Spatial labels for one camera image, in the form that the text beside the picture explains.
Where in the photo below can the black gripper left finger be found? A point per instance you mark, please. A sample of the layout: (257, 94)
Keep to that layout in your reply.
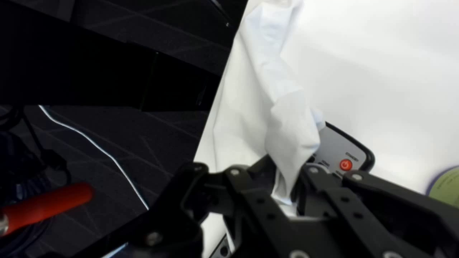
(191, 224)

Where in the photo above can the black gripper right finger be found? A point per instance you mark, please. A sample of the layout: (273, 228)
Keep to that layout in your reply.
(373, 224)

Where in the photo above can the white napkin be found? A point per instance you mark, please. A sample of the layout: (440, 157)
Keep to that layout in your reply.
(267, 105)

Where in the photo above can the grey remote control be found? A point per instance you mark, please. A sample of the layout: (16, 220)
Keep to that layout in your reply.
(337, 148)

